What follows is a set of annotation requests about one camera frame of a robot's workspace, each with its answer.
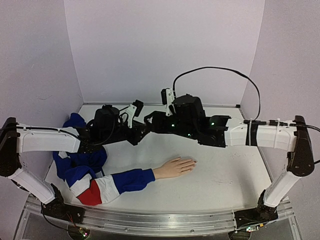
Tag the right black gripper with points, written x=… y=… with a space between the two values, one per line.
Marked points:
x=160 y=120

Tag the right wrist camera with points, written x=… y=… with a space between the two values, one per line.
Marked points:
x=167 y=97

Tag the blue white red jacket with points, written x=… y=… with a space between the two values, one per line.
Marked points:
x=83 y=174

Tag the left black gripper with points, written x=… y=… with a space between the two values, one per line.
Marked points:
x=138 y=128

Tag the aluminium front rail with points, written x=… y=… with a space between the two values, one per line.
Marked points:
x=162 y=224

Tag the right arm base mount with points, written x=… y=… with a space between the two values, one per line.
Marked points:
x=261 y=214

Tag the mannequin hand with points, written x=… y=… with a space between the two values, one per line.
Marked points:
x=174 y=168

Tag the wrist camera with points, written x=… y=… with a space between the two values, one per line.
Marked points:
x=167 y=97
x=133 y=111

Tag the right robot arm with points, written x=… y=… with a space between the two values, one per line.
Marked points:
x=185 y=116

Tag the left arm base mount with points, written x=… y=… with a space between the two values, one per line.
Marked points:
x=58 y=209

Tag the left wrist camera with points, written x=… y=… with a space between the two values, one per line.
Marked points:
x=133 y=111

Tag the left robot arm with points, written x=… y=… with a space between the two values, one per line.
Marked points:
x=108 y=126

